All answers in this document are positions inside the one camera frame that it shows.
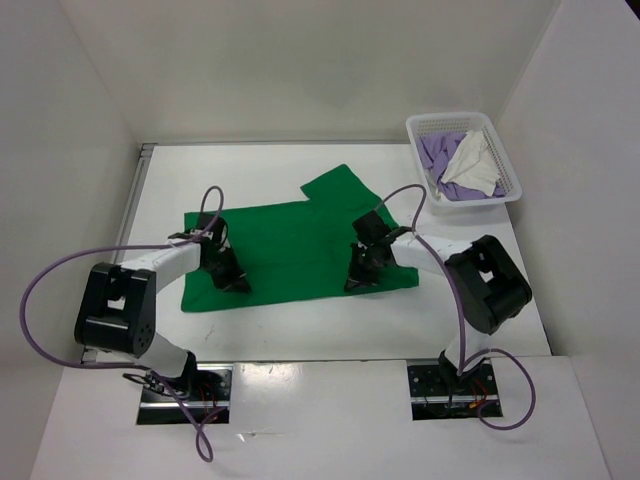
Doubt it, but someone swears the green t shirt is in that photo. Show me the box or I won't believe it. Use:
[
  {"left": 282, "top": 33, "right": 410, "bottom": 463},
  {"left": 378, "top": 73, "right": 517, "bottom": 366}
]
[{"left": 181, "top": 164, "right": 397, "bottom": 313}]

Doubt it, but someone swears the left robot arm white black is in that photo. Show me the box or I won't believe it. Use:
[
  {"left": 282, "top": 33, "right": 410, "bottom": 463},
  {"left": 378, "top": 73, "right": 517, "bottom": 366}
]
[{"left": 74, "top": 239, "right": 251, "bottom": 400}]

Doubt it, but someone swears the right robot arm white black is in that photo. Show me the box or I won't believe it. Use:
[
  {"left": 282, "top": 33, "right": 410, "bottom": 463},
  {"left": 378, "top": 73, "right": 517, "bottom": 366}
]
[{"left": 344, "top": 227, "right": 533, "bottom": 393}]

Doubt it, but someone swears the purple t shirt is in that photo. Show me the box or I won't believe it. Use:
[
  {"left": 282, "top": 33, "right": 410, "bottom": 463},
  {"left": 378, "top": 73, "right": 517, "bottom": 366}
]
[{"left": 417, "top": 130, "right": 506, "bottom": 202}]

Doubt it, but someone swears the white plastic basket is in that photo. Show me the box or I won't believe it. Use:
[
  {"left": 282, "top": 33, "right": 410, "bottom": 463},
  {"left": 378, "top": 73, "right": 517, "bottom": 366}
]
[{"left": 406, "top": 112, "right": 522, "bottom": 210}]

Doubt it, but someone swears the white t shirt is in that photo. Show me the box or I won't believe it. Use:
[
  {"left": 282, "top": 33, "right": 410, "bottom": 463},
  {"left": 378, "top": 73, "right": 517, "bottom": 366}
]
[{"left": 432, "top": 128, "right": 501, "bottom": 201}]

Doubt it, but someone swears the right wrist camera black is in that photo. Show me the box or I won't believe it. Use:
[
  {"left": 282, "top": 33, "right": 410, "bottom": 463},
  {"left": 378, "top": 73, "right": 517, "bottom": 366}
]
[{"left": 352, "top": 210, "right": 404, "bottom": 247}]

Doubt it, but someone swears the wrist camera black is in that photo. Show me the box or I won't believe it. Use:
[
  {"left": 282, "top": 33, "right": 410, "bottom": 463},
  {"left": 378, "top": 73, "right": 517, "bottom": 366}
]
[
  {"left": 352, "top": 210, "right": 404, "bottom": 247},
  {"left": 169, "top": 213, "right": 230, "bottom": 248}
]

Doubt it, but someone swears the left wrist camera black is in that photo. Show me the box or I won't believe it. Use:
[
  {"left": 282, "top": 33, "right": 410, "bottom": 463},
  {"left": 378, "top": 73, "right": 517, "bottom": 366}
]
[{"left": 169, "top": 213, "right": 230, "bottom": 248}]

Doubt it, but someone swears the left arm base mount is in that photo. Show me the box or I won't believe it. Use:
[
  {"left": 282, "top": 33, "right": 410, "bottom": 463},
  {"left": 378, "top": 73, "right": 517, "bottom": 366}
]
[{"left": 122, "top": 363, "right": 234, "bottom": 426}]

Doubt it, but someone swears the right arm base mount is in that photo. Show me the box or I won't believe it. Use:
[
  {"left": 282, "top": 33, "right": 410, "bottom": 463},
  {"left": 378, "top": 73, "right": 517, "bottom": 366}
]
[{"left": 406, "top": 359, "right": 503, "bottom": 421}]

